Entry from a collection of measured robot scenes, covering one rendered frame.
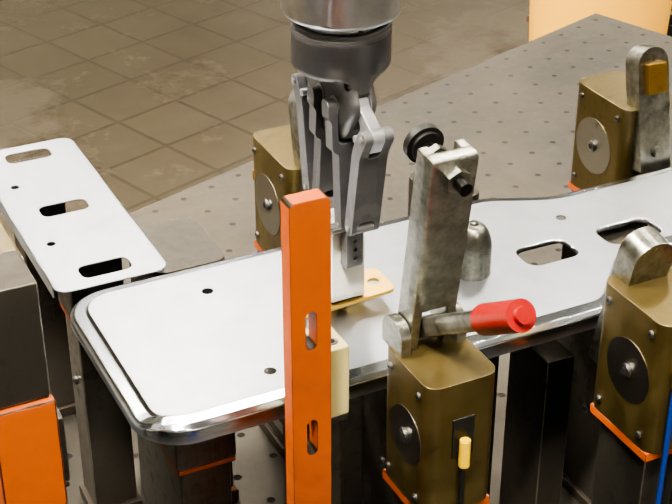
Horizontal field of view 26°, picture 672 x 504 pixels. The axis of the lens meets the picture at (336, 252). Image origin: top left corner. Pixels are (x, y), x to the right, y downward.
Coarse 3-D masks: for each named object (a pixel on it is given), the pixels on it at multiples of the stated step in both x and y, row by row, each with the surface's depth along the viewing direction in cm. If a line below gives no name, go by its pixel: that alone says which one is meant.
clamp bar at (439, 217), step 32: (416, 128) 99; (416, 160) 97; (448, 160) 96; (416, 192) 98; (448, 192) 97; (416, 224) 99; (448, 224) 99; (416, 256) 100; (448, 256) 101; (416, 288) 102; (448, 288) 103; (416, 320) 103
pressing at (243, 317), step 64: (576, 192) 138; (640, 192) 137; (256, 256) 128; (384, 256) 127; (512, 256) 127; (576, 256) 127; (128, 320) 118; (192, 320) 118; (256, 320) 118; (576, 320) 118; (128, 384) 111; (192, 384) 110; (256, 384) 110; (384, 384) 112
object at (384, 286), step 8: (368, 272) 122; (376, 272) 121; (368, 280) 121; (376, 280) 121; (384, 280) 120; (368, 288) 119; (376, 288) 119; (384, 288) 119; (392, 288) 119; (360, 296) 118; (368, 296) 118; (376, 296) 119; (336, 304) 118; (344, 304) 118; (352, 304) 118
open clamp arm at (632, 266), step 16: (624, 240) 109; (640, 240) 108; (656, 240) 108; (624, 256) 109; (640, 256) 107; (656, 256) 108; (624, 272) 109; (640, 272) 109; (656, 272) 110; (592, 352) 116
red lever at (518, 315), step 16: (480, 304) 97; (496, 304) 94; (512, 304) 92; (528, 304) 93; (432, 320) 103; (448, 320) 100; (464, 320) 98; (480, 320) 95; (496, 320) 93; (512, 320) 92; (528, 320) 92; (432, 336) 104
